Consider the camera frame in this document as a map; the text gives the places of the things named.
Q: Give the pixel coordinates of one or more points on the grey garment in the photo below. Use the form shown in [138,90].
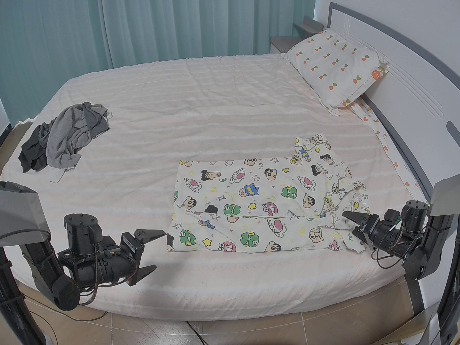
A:
[72,135]

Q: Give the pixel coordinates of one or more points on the grey bedside table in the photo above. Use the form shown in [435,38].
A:
[287,43]

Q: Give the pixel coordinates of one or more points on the white garment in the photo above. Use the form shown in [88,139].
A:
[61,174]

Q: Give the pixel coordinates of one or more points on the blue-green curtain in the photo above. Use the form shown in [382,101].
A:
[161,20]

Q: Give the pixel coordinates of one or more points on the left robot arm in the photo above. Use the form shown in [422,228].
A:
[46,271]

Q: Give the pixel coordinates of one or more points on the white printed pillow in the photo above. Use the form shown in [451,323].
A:
[334,67]

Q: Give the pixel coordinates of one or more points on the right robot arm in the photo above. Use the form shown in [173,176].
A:
[431,243]

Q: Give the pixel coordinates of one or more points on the white printed pyjama top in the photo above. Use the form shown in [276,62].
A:
[251,199]

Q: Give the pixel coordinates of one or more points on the black garment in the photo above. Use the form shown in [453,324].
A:
[32,153]

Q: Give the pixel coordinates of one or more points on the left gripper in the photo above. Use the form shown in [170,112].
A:
[115,266]

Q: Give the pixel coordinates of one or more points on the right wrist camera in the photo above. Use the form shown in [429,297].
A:
[391,217]

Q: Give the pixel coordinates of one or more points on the bed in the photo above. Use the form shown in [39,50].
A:
[215,102]

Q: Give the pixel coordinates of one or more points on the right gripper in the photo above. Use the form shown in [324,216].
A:
[380,234]

